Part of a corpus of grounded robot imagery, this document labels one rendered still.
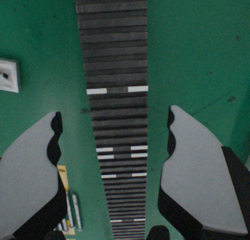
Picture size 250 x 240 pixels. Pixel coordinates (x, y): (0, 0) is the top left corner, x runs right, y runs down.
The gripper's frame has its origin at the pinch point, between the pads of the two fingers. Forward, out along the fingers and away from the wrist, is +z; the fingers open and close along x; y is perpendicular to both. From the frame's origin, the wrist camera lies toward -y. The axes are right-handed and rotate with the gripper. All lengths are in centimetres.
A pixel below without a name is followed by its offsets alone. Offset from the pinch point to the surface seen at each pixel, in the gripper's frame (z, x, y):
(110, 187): 2.3, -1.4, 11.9
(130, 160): 2.3, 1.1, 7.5
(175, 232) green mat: 5.7, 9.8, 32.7
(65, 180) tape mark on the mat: 5.8, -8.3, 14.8
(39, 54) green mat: 5.9, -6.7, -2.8
